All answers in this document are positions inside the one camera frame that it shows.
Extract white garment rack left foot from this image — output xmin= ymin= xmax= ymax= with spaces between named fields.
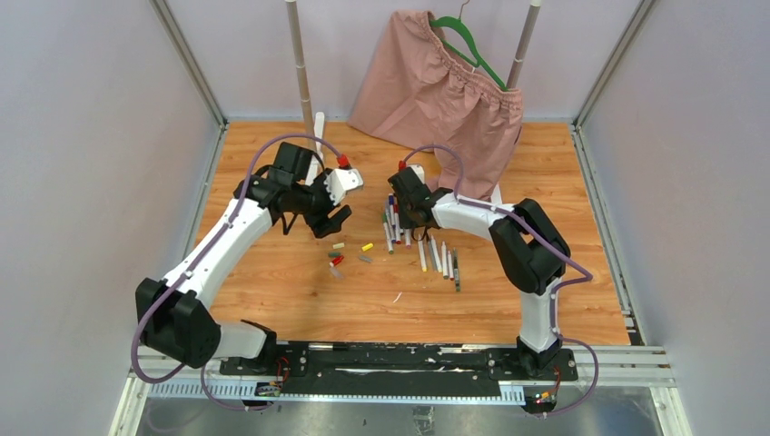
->
xmin=305 ymin=112 xmax=326 ymax=185

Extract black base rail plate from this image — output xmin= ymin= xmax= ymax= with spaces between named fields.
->
xmin=219 ymin=342 xmax=578 ymax=398

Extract white garment rack right foot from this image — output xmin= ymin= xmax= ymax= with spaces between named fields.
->
xmin=489 ymin=183 xmax=503 ymax=204

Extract grey clear-cap pen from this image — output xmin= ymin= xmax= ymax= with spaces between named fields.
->
xmin=450 ymin=248 xmax=461 ymax=292

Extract grey garment rack right pole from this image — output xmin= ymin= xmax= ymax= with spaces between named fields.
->
xmin=506 ymin=0 xmax=543 ymax=88

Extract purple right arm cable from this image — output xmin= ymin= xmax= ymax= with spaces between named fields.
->
xmin=398 ymin=144 xmax=600 ymax=418

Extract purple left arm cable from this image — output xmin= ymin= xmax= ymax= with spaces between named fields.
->
xmin=131 ymin=133 xmax=351 ymax=413

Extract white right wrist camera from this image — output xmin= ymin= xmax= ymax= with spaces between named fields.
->
xmin=409 ymin=164 xmax=426 ymax=183

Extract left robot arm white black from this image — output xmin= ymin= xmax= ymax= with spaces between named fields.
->
xmin=132 ymin=135 xmax=364 ymax=375

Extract green cap white marker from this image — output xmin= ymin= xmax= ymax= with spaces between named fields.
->
xmin=381 ymin=212 xmax=394 ymax=254
xmin=440 ymin=242 xmax=449 ymax=280

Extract green clothes hanger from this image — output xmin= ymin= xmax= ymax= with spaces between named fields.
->
xmin=429 ymin=0 xmax=508 ymax=92

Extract aluminium frame post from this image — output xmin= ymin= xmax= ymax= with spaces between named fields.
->
xmin=149 ymin=0 xmax=228 ymax=129
xmin=573 ymin=0 xmax=658 ymax=129

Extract black cap white marker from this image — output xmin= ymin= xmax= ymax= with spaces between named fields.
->
xmin=391 ymin=204 xmax=403 ymax=244

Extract aluminium frame right post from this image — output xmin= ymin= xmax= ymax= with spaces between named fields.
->
xmin=573 ymin=0 xmax=658 ymax=129

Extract clear pen cap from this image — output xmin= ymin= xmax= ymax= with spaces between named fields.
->
xmin=330 ymin=266 xmax=344 ymax=280

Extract white garment rack foot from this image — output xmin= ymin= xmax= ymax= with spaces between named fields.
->
xmin=305 ymin=112 xmax=326 ymax=185
xmin=489 ymin=183 xmax=503 ymax=204

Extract yellow cap white marker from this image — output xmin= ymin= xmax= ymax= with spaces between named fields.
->
xmin=417 ymin=240 xmax=428 ymax=273

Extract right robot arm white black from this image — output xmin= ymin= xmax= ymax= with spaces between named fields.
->
xmin=388 ymin=165 xmax=570 ymax=380

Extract grey garment rack pole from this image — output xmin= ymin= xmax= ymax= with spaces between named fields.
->
xmin=506 ymin=0 xmax=543 ymax=88
xmin=285 ymin=0 xmax=315 ymax=135

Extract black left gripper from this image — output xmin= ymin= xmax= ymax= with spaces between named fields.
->
xmin=291 ymin=168 xmax=351 ymax=237

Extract aluminium frame left post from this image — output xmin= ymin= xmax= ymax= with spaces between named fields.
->
xmin=149 ymin=0 xmax=228 ymax=129

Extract pink shorts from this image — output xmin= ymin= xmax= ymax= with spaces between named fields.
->
xmin=348 ymin=10 xmax=524 ymax=201

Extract grey garment rack left pole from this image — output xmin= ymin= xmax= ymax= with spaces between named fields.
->
xmin=285 ymin=0 xmax=315 ymax=135

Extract red cap white marker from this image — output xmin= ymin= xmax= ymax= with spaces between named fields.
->
xmin=445 ymin=249 xmax=456 ymax=281

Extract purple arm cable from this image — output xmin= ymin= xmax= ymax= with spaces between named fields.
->
xmin=398 ymin=144 xmax=600 ymax=418
xmin=131 ymin=133 xmax=351 ymax=413

